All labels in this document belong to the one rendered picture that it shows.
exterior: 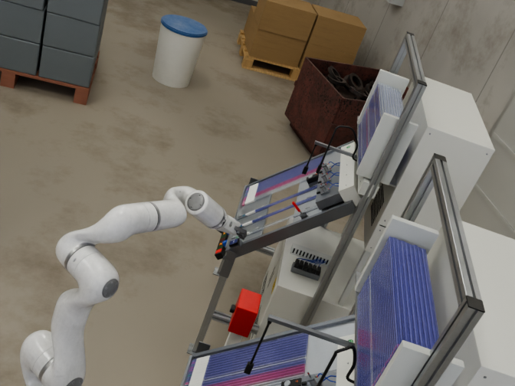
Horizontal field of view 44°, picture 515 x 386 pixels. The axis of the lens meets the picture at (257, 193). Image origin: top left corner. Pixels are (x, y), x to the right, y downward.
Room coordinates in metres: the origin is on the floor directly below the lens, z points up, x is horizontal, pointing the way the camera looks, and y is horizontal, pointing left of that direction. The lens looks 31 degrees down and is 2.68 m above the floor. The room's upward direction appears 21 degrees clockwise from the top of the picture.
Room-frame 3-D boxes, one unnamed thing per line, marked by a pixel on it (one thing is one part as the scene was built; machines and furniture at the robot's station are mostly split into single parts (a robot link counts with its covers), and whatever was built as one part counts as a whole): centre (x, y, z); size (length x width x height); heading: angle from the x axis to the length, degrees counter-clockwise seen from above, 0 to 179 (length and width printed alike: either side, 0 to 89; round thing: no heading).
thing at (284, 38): (7.69, 0.19, 0.42); 1.37 x 0.97 x 0.84; 112
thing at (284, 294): (3.01, -0.40, 0.66); 1.01 x 0.73 x 1.31; 92
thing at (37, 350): (1.34, 0.43, 1.00); 0.19 x 0.12 x 0.24; 58
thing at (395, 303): (1.51, -0.52, 1.52); 0.51 x 0.13 x 0.27; 2
